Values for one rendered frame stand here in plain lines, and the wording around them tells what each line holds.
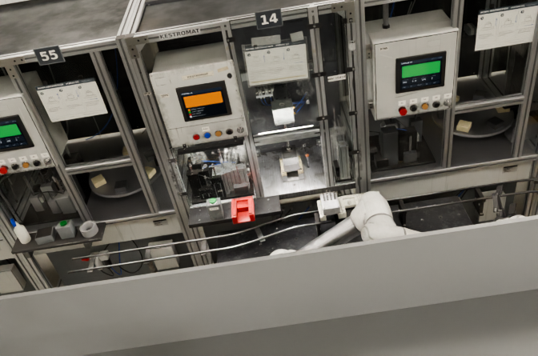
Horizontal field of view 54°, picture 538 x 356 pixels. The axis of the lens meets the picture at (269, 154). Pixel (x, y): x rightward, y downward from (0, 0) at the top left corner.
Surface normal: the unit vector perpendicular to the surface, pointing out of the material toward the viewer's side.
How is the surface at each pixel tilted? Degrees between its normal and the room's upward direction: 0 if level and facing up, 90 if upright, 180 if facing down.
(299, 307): 90
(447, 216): 0
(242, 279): 90
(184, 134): 90
